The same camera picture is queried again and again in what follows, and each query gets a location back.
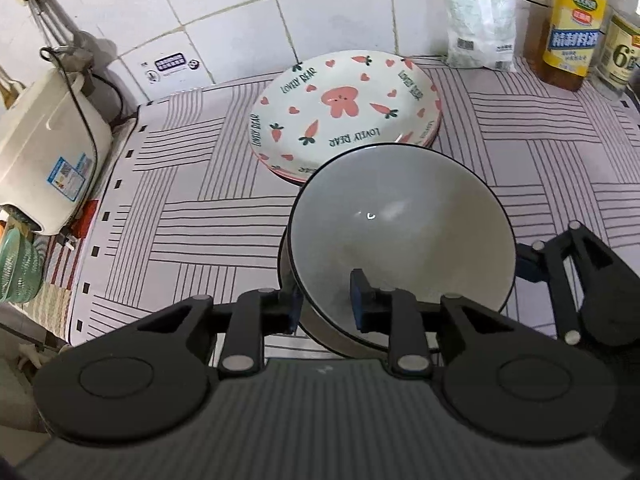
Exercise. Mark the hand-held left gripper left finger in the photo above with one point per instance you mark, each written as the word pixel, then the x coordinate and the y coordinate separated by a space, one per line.
pixel 250 320

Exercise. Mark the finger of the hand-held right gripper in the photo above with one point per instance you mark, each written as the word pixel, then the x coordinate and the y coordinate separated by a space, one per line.
pixel 557 270

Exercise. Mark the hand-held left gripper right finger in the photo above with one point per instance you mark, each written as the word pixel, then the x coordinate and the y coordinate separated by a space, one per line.
pixel 358 305

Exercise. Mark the white bowl with black rim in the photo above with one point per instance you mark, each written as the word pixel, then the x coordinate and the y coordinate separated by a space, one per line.
pixel 400 210
pixel 325 332

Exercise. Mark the pink rimmed plate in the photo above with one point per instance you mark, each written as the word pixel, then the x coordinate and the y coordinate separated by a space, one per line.
pixel 436 127

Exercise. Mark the white rabbit print plate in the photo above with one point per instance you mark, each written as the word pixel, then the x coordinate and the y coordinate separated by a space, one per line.
pixel 345 100

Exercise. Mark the striped table mat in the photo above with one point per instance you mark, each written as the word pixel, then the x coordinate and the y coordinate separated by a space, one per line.
pixel 200 220

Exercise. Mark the clear glass bottle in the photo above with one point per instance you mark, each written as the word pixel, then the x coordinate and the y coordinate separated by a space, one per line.
pixel 620 45

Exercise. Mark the yellow label oil bottle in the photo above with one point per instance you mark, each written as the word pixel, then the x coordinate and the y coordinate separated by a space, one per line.
pixel 570 35

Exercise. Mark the green plastic colander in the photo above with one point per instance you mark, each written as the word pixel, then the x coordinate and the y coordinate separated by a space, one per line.
pixel 17 270

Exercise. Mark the white salt bag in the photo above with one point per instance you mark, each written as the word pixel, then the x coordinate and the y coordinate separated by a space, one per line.
pixel 477 25

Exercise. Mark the white rice cooker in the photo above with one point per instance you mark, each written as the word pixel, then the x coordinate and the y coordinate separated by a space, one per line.
pixel 45 150

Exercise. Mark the hanging metal utensil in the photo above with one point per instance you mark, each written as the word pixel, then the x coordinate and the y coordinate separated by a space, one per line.
pixel 50 15

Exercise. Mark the wall sticker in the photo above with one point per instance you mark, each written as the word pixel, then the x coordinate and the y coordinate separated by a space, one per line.
pixel 170 66

